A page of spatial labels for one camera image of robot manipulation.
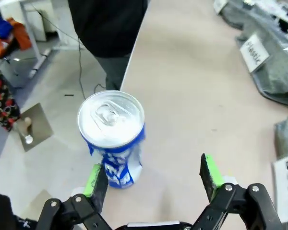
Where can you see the grey fabric basket labelled Can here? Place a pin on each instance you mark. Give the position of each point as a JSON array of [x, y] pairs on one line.
[[237, 14]]

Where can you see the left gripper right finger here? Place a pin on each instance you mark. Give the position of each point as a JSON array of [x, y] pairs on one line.
[[213, 177]]

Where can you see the white sign reading Plastic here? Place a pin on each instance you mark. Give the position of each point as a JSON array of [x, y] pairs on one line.
[[254, 52]]

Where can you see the white desk frame with legs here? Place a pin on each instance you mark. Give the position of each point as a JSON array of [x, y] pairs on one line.
[[33, 31]]

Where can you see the square metal floor plate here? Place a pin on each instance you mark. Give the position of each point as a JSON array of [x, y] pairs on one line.
[[34, 127]]

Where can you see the red floral patterned skirt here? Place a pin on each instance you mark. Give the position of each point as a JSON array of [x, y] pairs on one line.
[[2, 100]]

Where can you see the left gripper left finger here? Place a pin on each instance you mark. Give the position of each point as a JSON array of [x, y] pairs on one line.
[[96, 191]]

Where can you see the person in black cardigan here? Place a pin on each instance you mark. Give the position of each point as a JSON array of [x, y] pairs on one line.
[[108, 26]]

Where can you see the grey fabric basket labelled Plastic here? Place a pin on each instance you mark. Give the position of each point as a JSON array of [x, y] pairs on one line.
[[276, 72]]

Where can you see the white sign reading Can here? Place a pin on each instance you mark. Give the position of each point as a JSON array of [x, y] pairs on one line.
[[219, 4]]

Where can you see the pile of colourful clothes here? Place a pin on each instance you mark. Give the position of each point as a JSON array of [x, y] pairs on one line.
[[7, 36]]

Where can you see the blue and white drink can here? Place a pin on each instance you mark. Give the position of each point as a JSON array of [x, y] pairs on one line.
[[112, 134]]

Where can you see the grey fabric basket labelled Bottle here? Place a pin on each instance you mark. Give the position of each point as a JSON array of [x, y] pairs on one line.
[[286, 136]]

